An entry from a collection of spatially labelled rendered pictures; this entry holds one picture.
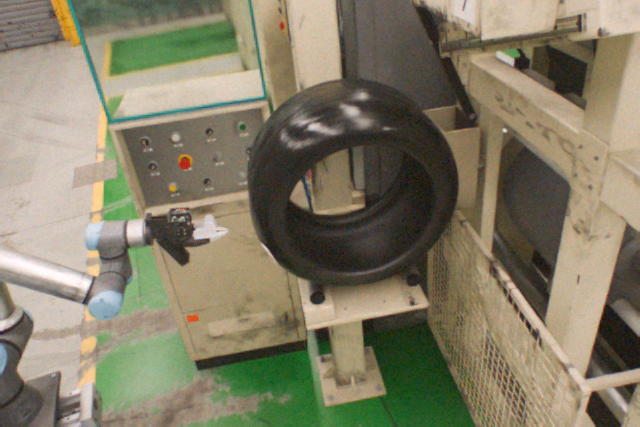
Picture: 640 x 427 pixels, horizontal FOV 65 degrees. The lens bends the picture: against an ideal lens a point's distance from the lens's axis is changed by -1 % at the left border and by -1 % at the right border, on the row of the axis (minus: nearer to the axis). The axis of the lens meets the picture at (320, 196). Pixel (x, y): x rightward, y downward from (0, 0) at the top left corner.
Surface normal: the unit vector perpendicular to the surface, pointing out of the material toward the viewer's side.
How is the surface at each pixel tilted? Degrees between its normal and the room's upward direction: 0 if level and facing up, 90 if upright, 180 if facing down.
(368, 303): 0
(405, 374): 0
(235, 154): 90
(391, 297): 0
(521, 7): 90
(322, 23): 90
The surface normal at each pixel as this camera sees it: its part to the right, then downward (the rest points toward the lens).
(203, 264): 0.15, 0.51
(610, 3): 0.11, 0.22
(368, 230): -0.19, -0.35
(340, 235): 0.09, -0.41
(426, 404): -0.10, -0.85
